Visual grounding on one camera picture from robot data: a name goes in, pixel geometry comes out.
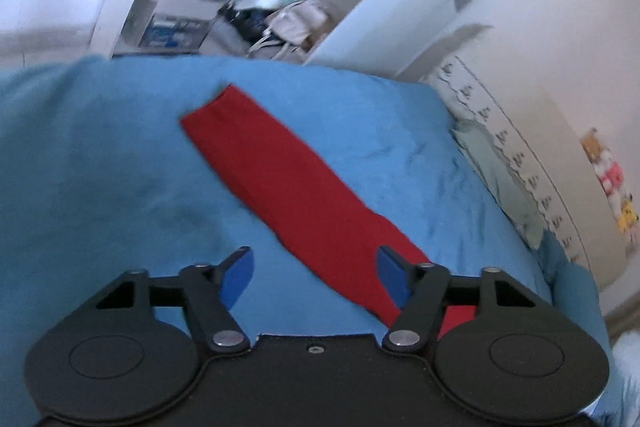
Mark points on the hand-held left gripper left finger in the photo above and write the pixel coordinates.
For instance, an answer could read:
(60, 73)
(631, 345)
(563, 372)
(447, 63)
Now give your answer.
(237, 278)

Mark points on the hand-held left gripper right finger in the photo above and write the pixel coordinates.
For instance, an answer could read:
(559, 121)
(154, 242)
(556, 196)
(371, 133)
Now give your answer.
(392, 276)

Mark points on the red sock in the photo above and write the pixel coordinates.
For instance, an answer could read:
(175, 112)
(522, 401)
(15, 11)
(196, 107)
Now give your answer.
(310, 192)

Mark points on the blue blanket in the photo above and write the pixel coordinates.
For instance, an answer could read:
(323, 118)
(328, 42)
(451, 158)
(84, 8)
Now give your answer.
(125, 187)

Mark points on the light green cloth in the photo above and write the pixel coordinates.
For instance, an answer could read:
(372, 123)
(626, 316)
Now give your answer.
(500, 177)

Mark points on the white patterned pillow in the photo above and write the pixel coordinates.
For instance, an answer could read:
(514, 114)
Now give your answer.
(505, 142)

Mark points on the colourful plush toys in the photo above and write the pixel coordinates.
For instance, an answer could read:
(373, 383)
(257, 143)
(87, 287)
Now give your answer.
(611, 179)

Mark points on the beige handbag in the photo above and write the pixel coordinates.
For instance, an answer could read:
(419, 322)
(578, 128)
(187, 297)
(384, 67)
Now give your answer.
(295, 26)

